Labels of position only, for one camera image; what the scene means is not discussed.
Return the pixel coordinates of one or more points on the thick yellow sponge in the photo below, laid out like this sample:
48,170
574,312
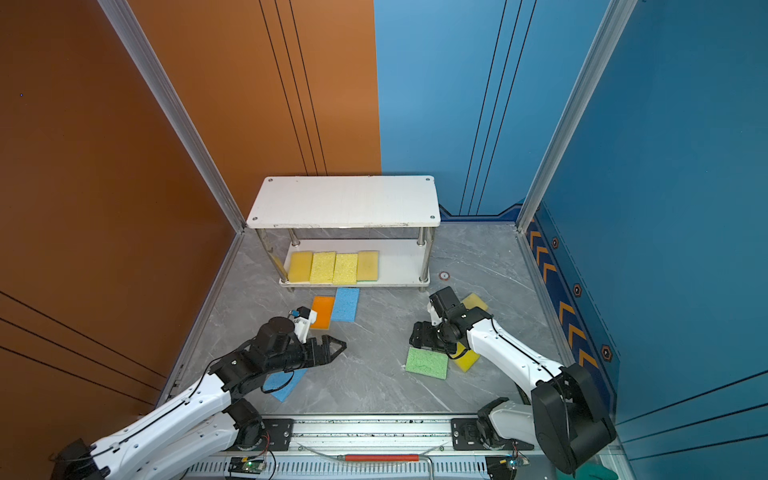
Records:
300,267

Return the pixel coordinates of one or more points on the dark yellow sponge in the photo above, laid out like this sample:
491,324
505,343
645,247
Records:
367,266

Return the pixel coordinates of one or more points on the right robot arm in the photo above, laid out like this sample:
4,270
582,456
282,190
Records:
564,414

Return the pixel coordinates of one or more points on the left circuit board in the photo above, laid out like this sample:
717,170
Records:
246,466

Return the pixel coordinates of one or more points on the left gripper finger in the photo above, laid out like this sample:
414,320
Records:
329,352
327,342

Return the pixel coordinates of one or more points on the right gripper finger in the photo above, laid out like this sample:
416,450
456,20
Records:
421,336
449,347

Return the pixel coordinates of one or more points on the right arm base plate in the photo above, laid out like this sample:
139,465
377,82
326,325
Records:
465,433

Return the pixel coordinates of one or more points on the white two-tier shelf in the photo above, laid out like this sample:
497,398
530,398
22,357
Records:
395,216

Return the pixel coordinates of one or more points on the aluminium frame post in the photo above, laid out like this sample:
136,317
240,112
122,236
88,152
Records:
132,36
601,50

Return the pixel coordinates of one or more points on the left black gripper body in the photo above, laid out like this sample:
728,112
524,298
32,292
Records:
305,355

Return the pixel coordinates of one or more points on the circuit board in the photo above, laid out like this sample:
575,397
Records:
246,466
513,463

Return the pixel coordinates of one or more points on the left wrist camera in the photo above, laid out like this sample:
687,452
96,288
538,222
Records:
303,319

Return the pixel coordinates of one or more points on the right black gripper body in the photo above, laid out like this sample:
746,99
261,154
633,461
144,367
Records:
444,335

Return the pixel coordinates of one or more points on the orange sponge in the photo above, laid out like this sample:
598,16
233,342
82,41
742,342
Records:
323,307

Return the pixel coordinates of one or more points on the large blue sponge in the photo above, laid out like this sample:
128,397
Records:
281,385

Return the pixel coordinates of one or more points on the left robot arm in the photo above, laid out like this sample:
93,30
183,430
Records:
210,416

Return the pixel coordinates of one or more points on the green sponge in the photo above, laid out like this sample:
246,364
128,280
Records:
427,363

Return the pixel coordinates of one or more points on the green glove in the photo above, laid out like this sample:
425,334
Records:
591,470

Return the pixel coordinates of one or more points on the small blue sponge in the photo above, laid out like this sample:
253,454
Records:
345,305

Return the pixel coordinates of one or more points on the light yellow sponge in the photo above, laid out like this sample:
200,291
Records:
322,268
345,269

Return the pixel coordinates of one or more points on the right circuit board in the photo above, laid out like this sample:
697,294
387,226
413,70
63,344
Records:
513,463

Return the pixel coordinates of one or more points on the red handled tool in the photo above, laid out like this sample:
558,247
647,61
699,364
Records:
380,458

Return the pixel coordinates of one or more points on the right aluminium frame post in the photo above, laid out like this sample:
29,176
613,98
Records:
601,50

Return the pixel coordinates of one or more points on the tan yellow sponge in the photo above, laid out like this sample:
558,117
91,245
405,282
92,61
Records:
474,301

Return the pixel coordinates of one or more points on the left aluminium frame post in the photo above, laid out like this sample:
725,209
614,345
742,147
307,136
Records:
132,36

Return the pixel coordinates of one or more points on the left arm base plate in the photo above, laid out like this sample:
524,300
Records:
272,434

